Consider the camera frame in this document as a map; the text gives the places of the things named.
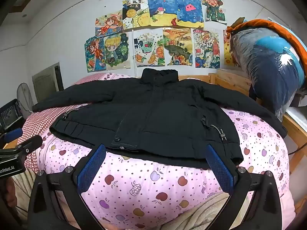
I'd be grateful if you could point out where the grey door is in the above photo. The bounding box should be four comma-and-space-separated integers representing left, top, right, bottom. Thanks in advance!
32, 62, 64, 103

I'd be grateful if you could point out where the wooden bed frame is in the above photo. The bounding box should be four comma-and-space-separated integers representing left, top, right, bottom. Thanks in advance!
179, 69, 307, 211

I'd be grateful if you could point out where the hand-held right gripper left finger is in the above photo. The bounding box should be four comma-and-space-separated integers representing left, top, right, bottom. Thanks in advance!
27, 144, 106, 230

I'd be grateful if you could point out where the group of colourful wall drawings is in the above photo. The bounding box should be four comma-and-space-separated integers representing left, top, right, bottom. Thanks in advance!
84, 0, 238, 73

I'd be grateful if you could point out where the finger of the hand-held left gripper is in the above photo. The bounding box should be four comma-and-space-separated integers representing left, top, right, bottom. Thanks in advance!
0, 128, 23, 146
16, 135, 44, 156

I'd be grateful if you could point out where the white mattress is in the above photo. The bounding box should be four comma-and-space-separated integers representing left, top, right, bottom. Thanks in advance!
286, 107, 307, 135

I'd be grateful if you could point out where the black jacket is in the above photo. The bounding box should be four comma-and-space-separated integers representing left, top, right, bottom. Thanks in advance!
32, 68, 288, 169

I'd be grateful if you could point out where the pink apple print blanket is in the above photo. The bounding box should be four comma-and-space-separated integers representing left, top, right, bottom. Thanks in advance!
24, 73, 295, 230

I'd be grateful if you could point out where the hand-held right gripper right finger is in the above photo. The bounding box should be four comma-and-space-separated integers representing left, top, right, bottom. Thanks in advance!
206, 144, 283, 230

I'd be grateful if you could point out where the electric fan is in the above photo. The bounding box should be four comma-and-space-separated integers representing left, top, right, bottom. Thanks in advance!
16, 83, 34, 119

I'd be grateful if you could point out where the black plastic crate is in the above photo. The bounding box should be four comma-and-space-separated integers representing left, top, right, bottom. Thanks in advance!
0, 99, 24, 131

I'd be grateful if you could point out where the cream fleece blanket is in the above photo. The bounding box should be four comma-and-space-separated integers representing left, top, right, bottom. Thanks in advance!
158, 192, 232, 230

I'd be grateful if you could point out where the black cable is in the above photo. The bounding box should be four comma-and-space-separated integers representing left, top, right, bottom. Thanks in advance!
286, 141, 307, 155

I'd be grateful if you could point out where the clear bag with blue quilt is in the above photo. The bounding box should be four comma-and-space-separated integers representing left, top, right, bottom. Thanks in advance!
229, 27, 304, 122

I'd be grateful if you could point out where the red checkered pillow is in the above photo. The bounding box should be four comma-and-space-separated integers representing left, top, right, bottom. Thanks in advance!
23, 73, 106, 170

